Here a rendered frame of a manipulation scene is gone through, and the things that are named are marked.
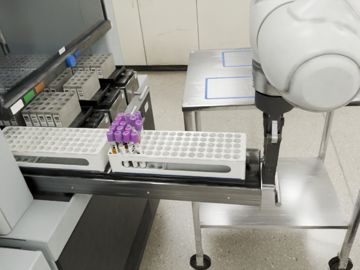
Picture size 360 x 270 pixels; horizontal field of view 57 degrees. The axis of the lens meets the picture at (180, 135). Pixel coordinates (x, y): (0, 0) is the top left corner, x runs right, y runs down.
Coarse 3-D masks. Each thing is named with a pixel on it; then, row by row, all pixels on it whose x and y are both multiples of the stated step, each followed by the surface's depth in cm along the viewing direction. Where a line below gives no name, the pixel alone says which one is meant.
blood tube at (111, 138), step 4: (108, 132) 69; (112, 132) 69; (108, 136) 68; (112, 136) 69; (108, 140) 69; (112, 140) 69; (112, 144) 70; (112, 148) 71; (116, 148) 71; (112, 152) 71; (116, 152) 71
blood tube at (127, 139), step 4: (124, 132) 68; (128, 132) 68; (124, 136) 68; (128, 136) 68; (124, 140) 69; (128, 140) 68; (128, 144) 69; (128, 148) 70; (132, 148) 70; (132, 152) 71; (132, 164) 73; (136, 164) 73
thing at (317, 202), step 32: (192, 64) 120; (224, 64) 117; (192, 96) 100; (224, 96) 98; (192, 128) 100; (288, 160) 154; (320, 160) 152; (288, 192) 137; (320, 192) 136; (224, 224) 126; (256, 224) 125; (288, 224) 124; (320, 224) 122; (352, 224) 118; (192, 256) 139
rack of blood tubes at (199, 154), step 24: (144, 144) 75; (168, 144) 74; (192, 144) 73; (216, 144) 71; (240, 144) 70; (120, 168) 73; (144, 168) 72; (168, 168) 75; (192, 168) 74; (216, 168) 73; (240, 168) 67
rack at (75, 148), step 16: (16, 128) 85; (32, 128) 83; (48, 128) 83; (64, 128) 82; (80, 128) 81; (16, 144) 78; (32, 144) 77; (48, 144) 77; (64, 144) 77; (80, 144) 76; (96, 144) 76; (16, 160) 82; (32, 160) 82; (48, 160) 81; (64, 160) 81; (80, 160) 80; (96, 160) 73
